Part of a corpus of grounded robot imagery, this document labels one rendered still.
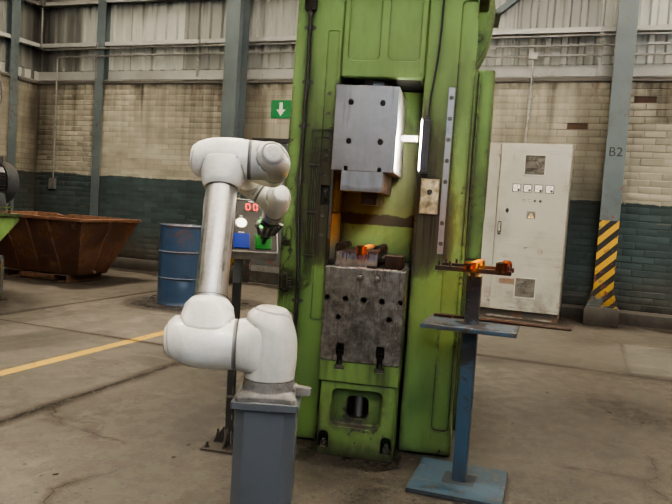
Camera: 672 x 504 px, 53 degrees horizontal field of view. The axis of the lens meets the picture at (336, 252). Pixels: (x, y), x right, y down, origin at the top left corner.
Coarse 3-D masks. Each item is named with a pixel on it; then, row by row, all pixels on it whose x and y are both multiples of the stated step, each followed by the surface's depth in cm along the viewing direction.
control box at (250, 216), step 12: (240, 204) 318; (252, 204) 319; (240, 216) 315; (252, 216) 317; (240, 228) 313; (252, 228) 314; (252, 240) 312; (276, 240) 315; (240, 252) 308; (252, 252) 309; (264, 252) 311; (276, 252) 312
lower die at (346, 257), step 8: (352, 248) 337; (368, 248) 328; (336, 256) 323; (344, 256) 322; (352, 256) 321; (360, 256) 321; (368, 256) 320; (376, 256) 319; (336, 264) 323; (344, 264) 322; (360, 264) 321; (368, 264) 320; (376, 264) 319
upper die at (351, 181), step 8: (344, 176) 320; (352, 176) 319; (360, 176) 319; (368, 176) 318; (376, 176) 317; (384, 176) 323; (344, 184) 320; (352, 184) 320; (360, 184) 319; (368, 184) 318; (376, 184) 317; (384, 184) 325; (352, 192) 346; (360, 192) 335; (368, 192) 326; (376, 192) 318; (384, 192) 328
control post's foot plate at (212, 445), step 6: (222, 432) 329; (228, 432) 326; (216, 438) 329; (222, 438) 329; (228, 438) 327; (204, 444) 326; (210, 444) 327; (216, 444) 327; (222, 444) 328; (204, 450) 320; (210, 450) 320; (216, 450) 319; (222, 450) 320; (228, 450) 320
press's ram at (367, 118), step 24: (336, 96) 319; (360, 96) 317; (384, 96) 315; (336, 120) 319; (360, 120) 317; (384, 120) 315; (336, 144) 320; (360, 144) 318; (384, 144) 316; (336, 168) 320; (360, 168) 318; (384, 168) 316
